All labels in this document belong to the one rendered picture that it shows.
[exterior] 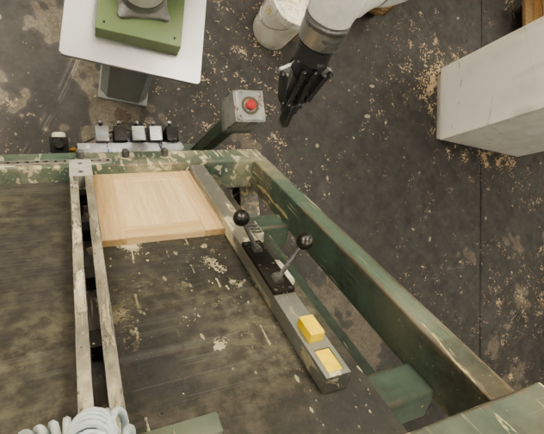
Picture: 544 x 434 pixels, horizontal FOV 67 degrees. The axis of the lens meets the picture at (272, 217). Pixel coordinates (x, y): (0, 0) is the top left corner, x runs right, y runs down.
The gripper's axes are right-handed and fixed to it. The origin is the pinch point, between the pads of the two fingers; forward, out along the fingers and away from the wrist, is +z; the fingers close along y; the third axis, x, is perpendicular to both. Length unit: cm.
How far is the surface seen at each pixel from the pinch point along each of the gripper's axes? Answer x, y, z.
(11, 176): 21, -68, 48
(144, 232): -12.5, -34.4, 29.5
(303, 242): -32.3, -5.3, 3.5
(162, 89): 115, -7, 105
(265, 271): -33.6, -11.3, 13.9
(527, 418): -72, 11, -15
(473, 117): 79, 195, 93
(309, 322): -48.5, -9.4, 3.7
